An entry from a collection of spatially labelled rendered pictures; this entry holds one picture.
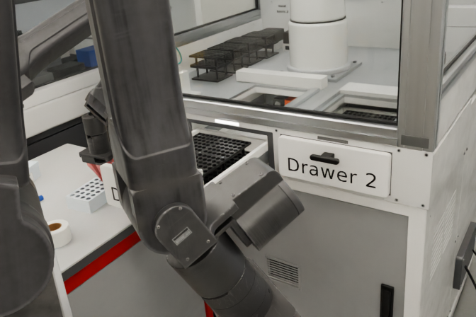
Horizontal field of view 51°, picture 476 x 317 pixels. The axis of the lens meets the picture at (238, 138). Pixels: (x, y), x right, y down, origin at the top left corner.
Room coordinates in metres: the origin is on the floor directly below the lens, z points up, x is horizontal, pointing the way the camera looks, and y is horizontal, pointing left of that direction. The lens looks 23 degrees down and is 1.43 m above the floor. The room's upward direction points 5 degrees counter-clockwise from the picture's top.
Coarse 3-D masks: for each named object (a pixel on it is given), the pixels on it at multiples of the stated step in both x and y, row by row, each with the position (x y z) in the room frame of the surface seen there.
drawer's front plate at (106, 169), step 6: (102, 168) 1.10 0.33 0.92; (108, 168) 1.09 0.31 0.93; (102, 174) 1.10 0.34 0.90; (108, 174) 1.09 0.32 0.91; (108, 180) 1.09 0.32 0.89; (114, 180) 1.08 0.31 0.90; (108, 186) 1.09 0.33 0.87; (114, 186) 1.08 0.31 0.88; (108, 192) 1.10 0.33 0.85; (114, 192) 1.08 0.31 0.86; (108, 198) 1.10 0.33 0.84; (114, 204) 1.09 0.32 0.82; (120, 204) 1.07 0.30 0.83
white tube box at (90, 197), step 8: (88, 184) 1.27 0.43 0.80; (96, 184) 1.27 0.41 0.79; (72, 192) 1.22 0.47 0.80; (80, 192) 1.22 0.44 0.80; (88, 192) 1.22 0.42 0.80; (96, 192) 1.22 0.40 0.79; (104, 192) 1.22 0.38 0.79; (72, 200) 1.19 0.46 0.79; (80, 200) 1.18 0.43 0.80; (88, 200) 1.17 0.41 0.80; (96, 200) 1.19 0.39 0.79; (104, 200) 1.21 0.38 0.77; (72, 208) 1.20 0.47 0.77; (80, 208) 1.18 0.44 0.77; (88, 208) 1.17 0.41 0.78; (96, 208) 1.18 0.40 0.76
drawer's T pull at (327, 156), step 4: (324, 152) 1.10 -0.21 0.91; (312, 156) 1.08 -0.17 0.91; (316, 156) 1.08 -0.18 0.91; (320, 156) 1.07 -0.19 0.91; (324, 156) 1.07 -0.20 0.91; (328, 156) 1.07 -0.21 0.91; (332, 156) 1.08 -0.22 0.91; (312, 160) 1.08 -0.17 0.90; (316, 160) 1.08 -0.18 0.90; (320, 160) 1.07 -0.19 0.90; (324, 160) 1.06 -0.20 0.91; (328, 160) 1.06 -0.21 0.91; (332, 160) 1.05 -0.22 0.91; (336, 160) 1.05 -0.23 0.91; (336, 164) 1.05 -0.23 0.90
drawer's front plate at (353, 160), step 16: (288, 144) 1.16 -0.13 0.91; (304, 144) 1.14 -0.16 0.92; (320, 144) 1.11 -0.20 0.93; (336, 144) 1.10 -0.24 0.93; (304, 160) 1.14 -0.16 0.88; (352, 160) 1.06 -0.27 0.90; (368, 160) 1.04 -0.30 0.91; (384, 160) 1.02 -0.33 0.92; (288, 176) 1.16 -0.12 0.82; (304, 176) 1.14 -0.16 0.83; (320, 176) 1.11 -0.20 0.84; (336, 176) 1.09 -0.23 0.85; (368, 176) 1.04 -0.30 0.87; (384, 176) 1.02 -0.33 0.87; (368, 192) 1.04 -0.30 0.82; (384, 192) 1.02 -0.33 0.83
